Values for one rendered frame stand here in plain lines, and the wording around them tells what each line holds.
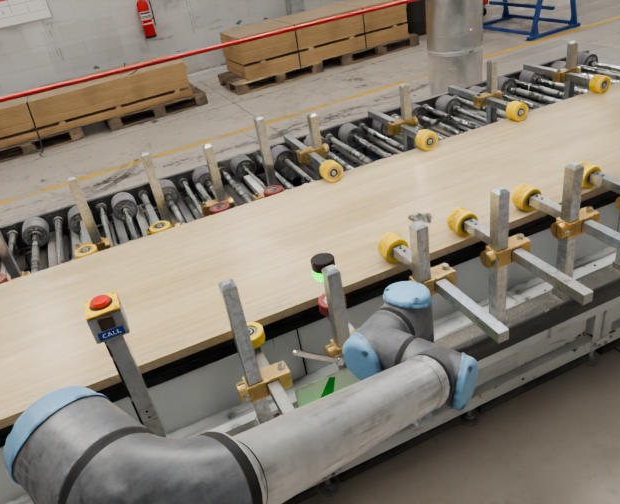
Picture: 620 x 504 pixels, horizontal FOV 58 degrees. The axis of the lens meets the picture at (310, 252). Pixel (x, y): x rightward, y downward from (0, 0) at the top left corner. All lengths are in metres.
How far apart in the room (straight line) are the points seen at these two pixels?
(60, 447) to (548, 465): 1.96
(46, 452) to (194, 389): 1.09
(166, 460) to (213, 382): 1.13
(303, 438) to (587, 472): 1.79
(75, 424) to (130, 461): 0.08
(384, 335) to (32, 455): 0.60
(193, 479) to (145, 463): 0.05
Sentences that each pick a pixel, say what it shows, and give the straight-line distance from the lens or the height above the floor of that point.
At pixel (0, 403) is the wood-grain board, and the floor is 0.90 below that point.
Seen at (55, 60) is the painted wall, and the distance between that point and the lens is 8.22.
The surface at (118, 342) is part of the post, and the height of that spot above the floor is 1.13.
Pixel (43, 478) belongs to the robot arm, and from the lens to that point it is 0.62.
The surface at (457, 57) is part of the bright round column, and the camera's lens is 5.23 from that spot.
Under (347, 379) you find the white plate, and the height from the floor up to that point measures 0.76.
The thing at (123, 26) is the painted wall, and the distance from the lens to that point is 8.25.
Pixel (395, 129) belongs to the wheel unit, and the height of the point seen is 0.95.
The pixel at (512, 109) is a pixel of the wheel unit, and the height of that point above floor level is 0.96.
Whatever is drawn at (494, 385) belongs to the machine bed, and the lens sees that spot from 2.36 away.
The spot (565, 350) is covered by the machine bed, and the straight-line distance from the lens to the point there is 2.54.
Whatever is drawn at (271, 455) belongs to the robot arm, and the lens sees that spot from 0.62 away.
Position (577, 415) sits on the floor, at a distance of 2.53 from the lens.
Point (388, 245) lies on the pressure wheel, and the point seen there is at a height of 0.97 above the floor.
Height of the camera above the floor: 1.84
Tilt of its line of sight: 31 degrees down
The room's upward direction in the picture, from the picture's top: 10 degrees counter-clockwise
